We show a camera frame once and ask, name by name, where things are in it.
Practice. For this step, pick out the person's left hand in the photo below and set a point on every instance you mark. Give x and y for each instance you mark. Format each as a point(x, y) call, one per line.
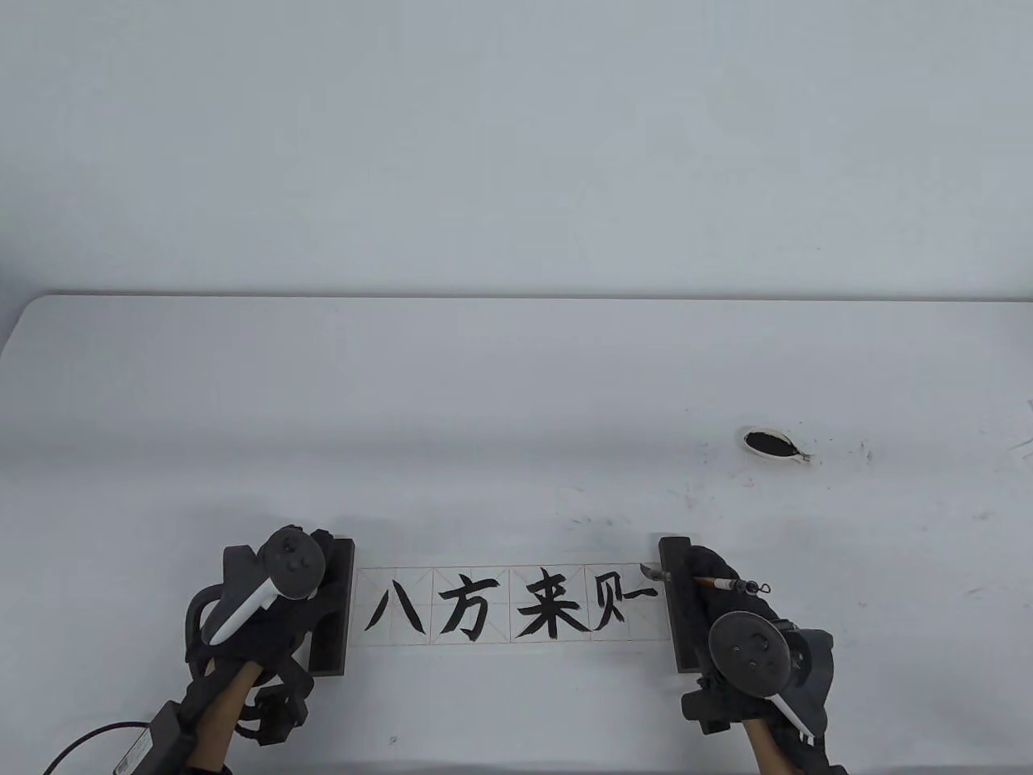
point(303, 607)

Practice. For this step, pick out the person's right hand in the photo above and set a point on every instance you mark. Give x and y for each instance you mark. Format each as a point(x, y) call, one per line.
point(700, 599)

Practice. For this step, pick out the person's left fingers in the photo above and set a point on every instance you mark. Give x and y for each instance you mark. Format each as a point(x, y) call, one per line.
point(324, 542)

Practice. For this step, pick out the person's right fingers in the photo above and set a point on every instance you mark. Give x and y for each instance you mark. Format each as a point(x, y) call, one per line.
point(698, 589)

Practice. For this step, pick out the calligraphy brush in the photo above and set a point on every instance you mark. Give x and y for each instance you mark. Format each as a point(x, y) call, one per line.
point(722, 582)

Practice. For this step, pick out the person's left forearm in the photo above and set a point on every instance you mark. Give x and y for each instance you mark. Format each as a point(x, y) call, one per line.
point(227, 710)

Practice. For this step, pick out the person's right forearm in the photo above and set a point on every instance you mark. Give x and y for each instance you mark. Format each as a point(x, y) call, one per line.
point(767, 747)

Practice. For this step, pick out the black box on left forearm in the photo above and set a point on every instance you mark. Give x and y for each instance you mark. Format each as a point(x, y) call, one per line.
point(157, 739)

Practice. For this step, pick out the dark rectangular paperweight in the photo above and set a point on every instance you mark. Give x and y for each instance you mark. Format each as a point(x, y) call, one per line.
point(332, 638)
point(671, 597)

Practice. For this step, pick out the grey and white left controller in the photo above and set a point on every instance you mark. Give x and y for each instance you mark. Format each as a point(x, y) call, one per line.
point(292, 563)

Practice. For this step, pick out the grey and white controller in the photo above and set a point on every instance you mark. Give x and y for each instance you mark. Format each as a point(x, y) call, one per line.
point(746, 652)
point(292, 563)

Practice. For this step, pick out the grey and white right controller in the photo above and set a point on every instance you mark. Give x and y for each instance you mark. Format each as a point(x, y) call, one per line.
point(746, 652)

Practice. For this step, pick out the white ink dish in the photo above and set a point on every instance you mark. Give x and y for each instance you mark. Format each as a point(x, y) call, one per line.
point(771, 446)

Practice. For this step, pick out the gridded calligraphy paper strip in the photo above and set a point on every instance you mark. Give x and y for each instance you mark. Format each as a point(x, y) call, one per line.
point(484, 605)

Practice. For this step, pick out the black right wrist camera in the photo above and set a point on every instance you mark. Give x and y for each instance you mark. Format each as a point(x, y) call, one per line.
point(704, 709)

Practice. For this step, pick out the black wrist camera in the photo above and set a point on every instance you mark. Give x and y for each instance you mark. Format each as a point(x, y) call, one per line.
point(278, 714)
point(704, 709)

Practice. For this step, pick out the dark grey right wrist mount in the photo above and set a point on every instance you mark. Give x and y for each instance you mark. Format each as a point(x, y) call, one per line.
point(815, 670)

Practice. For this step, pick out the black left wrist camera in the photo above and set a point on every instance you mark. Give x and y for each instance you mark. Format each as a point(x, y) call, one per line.
point(278, 714)

